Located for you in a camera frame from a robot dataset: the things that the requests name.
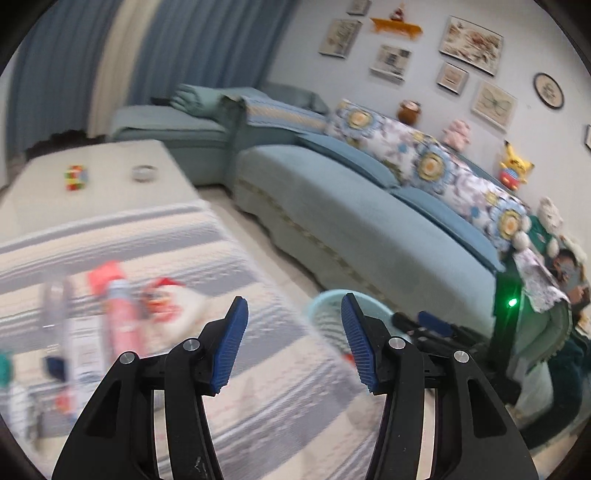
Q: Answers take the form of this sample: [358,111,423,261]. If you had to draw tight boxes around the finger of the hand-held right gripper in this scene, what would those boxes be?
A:
[392,313,488,365]
[417,311,491,345]

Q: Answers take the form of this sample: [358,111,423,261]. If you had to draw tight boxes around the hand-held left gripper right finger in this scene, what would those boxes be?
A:
[341,292,541,480]

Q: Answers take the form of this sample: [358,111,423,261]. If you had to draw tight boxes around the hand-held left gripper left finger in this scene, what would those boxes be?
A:
[52,296,250,480]

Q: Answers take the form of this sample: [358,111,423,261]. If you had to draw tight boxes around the light blue plastic basket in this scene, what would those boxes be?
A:
[306,288,395,370]

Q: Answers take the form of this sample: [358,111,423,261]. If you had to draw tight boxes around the red white snack wrapper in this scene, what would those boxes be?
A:
[139,275,207,334]

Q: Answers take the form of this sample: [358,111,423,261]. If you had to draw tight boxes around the pink plastic bottle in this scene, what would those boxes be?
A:
[87,260,143,357]

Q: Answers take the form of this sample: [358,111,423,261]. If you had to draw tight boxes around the clear plastic package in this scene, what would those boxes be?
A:
[41,273,110,412]

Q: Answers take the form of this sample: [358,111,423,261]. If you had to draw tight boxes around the green packet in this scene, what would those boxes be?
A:
[0,350,16,391]

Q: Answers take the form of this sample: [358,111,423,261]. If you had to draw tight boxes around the lace armrest cover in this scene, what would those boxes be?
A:
[512,248,572,315]

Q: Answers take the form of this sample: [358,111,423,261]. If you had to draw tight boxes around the dark teal cloth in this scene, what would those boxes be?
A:
[522,337,590,451]

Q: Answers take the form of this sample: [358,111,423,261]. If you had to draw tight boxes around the blue flat cushion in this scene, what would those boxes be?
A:
[392,185,507,274]
[295,132,403,189]

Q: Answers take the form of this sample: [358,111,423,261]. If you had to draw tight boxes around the white teddy bear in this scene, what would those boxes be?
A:
[514,196,570,260]

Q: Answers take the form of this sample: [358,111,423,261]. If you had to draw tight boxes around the teal sectional sofa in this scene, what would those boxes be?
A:
[108,83,578,416]

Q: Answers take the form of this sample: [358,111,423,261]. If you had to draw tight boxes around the striped woven tablecloth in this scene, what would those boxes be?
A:
[0,198,385,480]

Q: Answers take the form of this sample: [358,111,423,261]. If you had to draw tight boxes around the yellow mouse plush toy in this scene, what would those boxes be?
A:
[498,140,536,190]

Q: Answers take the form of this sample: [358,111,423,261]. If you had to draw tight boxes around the floral long cushion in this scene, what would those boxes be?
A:
[323,99,533,253]

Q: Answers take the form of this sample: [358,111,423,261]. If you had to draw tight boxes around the pink plush toy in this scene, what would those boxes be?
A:
[442,118,472,150]

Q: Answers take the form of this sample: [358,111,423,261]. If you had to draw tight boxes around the brown monkey plush toy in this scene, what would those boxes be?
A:
[397,99,424,126]

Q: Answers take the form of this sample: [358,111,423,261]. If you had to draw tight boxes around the framed butterfly picture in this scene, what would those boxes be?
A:
[469,80,518,132]

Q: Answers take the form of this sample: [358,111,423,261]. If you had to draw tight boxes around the white coffee table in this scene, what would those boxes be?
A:
[0,139,205,250]

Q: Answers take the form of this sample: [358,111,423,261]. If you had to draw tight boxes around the colourful puzzle cube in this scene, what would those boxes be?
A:
[63,164,90,191]

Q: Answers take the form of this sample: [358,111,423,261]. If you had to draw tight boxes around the patterned armrest cover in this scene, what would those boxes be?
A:
[221,88,329,136]

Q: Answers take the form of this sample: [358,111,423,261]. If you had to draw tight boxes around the folded teal blanket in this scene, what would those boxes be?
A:
[170,83,228,123]

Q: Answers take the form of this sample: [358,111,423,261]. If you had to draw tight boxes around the small framed crown picture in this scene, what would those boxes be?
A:
[435,61,470,97]

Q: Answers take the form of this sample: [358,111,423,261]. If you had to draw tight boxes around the teal pillow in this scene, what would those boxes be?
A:
[262,83,331,116]

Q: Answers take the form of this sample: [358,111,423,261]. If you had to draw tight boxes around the white collage canvas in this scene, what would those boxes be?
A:
[369,43,412,84]

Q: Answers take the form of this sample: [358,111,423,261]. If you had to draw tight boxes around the large framed bird picture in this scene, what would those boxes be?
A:
[437,15,504,77]

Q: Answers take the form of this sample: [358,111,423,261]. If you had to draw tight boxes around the black framed botanical picture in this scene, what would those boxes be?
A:
[318,18,363,59]

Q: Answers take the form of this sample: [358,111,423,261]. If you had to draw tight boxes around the white curtain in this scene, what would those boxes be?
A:
[87,0,158,140]

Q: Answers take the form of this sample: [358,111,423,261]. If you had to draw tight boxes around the blue curtain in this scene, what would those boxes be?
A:
[133,0,297,108]
[8,0,126,154]

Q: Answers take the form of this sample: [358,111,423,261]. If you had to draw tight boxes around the orange wall shelf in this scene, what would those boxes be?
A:
[369,16,424,38]

